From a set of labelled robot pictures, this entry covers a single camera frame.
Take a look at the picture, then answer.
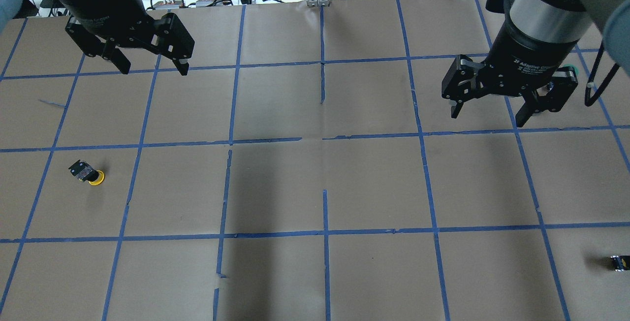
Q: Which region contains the grey usb hub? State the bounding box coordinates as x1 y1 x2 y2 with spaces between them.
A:
149 0 183 10
194 0 231 7

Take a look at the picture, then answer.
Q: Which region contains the yellow push button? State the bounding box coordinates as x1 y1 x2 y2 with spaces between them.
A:
68 160 105 186

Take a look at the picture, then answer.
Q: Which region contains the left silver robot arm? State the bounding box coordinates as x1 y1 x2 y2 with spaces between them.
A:
1 0 195 76

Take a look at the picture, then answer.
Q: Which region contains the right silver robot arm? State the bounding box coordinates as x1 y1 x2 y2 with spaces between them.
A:
441 0 630 128

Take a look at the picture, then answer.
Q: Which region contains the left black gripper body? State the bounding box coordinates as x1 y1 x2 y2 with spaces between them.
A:
60 0 156 54

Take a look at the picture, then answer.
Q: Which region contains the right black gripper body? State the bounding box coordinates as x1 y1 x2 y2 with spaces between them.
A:
475 20 577 97

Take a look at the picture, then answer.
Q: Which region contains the black yellow small component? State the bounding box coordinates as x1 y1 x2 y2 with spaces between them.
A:
610 255 630 272

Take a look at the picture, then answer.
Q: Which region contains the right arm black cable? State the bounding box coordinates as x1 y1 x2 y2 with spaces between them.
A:
584 40 622 107

